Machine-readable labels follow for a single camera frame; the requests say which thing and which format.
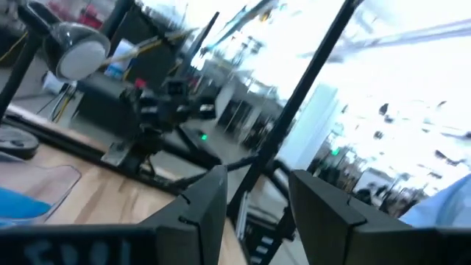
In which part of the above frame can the black side table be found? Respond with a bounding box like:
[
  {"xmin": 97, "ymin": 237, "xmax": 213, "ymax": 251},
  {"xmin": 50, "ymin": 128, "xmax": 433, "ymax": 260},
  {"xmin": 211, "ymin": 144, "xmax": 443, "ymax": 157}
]
[{"xmin": 75, "ymin": 5, "xmax": 222, "ymax": 144}]

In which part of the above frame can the yellow cable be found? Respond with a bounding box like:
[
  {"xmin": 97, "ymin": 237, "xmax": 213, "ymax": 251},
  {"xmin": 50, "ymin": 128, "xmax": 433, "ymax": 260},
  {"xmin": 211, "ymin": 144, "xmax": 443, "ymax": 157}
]
[{"xmin": 49, "ymin": 31, "xmax": 194, "ymax": 124}]

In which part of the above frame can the black metal table frame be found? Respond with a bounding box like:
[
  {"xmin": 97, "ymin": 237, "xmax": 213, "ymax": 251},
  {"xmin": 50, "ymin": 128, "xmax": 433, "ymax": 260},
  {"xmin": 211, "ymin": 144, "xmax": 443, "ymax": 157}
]
[{"xmin": 0, "ymin": 0, "xmax": 366, "ymax": 265}]

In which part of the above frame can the person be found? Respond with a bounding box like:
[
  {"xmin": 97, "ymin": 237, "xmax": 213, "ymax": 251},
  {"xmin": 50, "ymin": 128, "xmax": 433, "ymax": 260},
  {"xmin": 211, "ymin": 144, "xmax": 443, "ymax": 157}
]
[{"xmin": 399, "ymin": 172, "xmax": 471, "ymax": 230}]

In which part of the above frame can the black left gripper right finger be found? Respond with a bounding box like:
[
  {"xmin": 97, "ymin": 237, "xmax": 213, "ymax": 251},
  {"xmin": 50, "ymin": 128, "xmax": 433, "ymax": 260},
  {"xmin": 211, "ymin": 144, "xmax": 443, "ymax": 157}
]
[{"xmin": 288, "ymin": 169, "xmax": 471, "ymax": 265}]

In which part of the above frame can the opaque blue jewel case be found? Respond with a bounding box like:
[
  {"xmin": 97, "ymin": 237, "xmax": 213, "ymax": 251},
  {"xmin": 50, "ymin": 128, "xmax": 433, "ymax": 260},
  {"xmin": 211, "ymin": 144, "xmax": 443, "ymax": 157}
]
[{"xmin": 0, "ymin": 185, "xmax": 53, "ymax": 221}]

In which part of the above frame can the white pillar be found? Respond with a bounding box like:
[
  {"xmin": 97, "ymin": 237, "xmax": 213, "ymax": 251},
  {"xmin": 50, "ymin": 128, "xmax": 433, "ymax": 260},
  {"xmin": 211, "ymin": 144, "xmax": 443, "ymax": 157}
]
[{"xmin": 277, "ymin": 83, "xmax": 340, "ymax": 171}]

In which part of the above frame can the clear plastic bin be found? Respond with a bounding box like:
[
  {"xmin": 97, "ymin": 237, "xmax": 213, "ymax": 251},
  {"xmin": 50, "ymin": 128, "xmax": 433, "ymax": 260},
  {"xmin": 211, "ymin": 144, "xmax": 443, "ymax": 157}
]
[{"xmin": 0, "ymin": 152, "xmax": 82, "ymax": 227}]

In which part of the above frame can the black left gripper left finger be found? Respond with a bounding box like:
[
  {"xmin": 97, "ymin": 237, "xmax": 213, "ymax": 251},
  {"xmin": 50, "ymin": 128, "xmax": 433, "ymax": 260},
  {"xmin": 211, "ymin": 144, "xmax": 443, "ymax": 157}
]
[{"xmin": 0, "ymin": 164, "xmax": 230, "ymax": 265}]

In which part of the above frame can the black desk lamp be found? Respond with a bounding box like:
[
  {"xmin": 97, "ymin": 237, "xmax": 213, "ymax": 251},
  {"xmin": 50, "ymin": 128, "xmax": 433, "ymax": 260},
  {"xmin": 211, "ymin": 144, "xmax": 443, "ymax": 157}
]
[{"xmin": 0, "ymin": 0, "xmax": 112, "ymax": 160}]

